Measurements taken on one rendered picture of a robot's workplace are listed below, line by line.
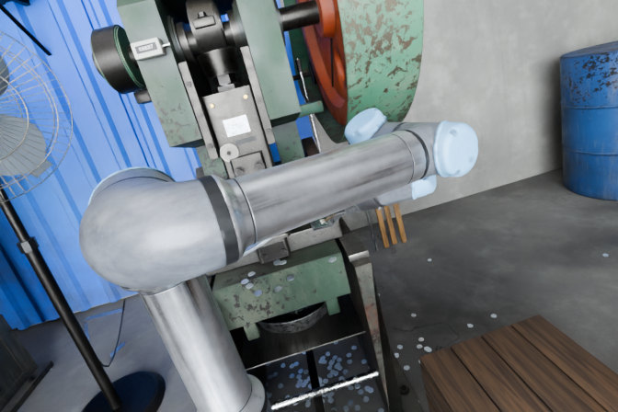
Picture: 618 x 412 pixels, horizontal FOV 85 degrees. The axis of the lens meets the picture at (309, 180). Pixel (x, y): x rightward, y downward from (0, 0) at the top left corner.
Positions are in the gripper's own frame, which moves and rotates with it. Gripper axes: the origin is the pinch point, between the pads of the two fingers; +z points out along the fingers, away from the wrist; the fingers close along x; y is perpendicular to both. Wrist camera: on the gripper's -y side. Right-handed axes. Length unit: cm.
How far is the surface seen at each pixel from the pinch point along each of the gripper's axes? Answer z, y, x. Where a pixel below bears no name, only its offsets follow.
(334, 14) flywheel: -16, -37, -43
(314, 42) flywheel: 6, -65, -45
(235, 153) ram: 20.1, -11.7, -19.9
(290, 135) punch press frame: 22, -44, -17
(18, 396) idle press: 183, 37, 38
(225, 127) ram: 19.2, -12.1, -28.0
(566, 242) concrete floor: -44, -134, 98
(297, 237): 16.0, -14.3, 12.3
